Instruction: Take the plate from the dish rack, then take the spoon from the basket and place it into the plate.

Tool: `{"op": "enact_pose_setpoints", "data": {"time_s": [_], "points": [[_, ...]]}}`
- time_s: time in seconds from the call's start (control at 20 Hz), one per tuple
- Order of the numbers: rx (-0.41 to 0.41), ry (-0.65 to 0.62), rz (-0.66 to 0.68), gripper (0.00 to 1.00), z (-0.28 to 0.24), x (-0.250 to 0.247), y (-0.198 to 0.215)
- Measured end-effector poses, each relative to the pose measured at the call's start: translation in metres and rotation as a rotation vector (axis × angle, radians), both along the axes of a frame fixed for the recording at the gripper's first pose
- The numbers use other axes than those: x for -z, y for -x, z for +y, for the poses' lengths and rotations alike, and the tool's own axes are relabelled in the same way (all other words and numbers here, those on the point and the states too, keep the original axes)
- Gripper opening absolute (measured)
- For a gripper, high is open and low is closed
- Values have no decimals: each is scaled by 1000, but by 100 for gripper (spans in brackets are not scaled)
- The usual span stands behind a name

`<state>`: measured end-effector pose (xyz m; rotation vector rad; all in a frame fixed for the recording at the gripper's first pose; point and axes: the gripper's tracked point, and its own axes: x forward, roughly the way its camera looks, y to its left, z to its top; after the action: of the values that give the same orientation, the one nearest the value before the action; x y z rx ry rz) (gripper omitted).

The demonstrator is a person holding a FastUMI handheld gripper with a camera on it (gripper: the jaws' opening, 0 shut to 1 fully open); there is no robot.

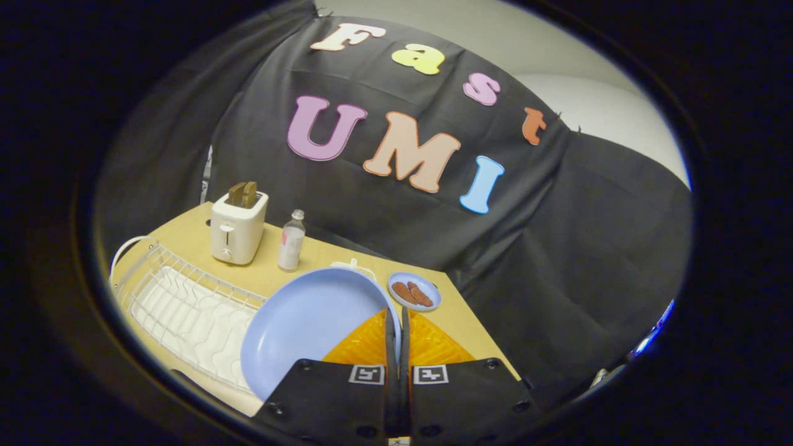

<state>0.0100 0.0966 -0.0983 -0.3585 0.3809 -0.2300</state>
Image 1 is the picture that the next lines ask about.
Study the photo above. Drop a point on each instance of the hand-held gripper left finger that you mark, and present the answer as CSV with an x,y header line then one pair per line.
x,y
347,402

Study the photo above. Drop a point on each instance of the clear plastic bottle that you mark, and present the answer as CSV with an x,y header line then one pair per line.
x,y
291,243

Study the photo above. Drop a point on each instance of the black backdrop cloth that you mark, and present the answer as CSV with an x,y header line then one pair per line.
x,y
384,167

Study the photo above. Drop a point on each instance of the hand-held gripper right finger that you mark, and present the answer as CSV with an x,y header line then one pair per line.
x,y
471,402

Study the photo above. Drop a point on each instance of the brown sausage piece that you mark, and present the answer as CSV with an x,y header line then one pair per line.
x,y
420,294
403,291

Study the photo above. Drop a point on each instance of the blue plate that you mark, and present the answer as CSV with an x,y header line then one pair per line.
x,y
303,325

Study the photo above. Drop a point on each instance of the toast slice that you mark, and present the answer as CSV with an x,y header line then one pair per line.
x,y
236,194
249,194

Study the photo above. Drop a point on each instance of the small blue saucer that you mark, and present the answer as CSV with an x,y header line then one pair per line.
x,y
414,291

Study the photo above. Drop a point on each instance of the white toaster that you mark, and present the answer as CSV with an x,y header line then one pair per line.
x,y
236,232

